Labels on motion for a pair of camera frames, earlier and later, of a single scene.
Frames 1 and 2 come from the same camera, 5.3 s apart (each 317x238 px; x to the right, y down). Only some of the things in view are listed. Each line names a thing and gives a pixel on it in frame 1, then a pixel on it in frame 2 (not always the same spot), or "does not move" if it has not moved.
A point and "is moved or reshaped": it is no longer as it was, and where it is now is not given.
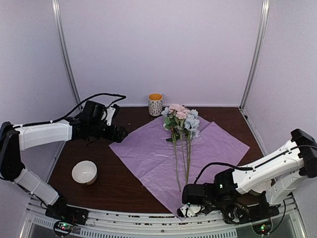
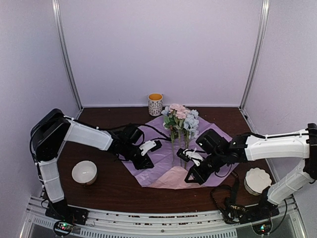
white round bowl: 84,172 does not move
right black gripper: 205,212 -> 201,178
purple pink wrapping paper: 165,167 is moved or reshaped
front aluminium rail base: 289,224 does not move
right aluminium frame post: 262,30 does not move
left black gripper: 119,138 -> 140,165
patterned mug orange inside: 155,104 does not move
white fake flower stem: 169,129 -> 171,123
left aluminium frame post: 60,30 does not move
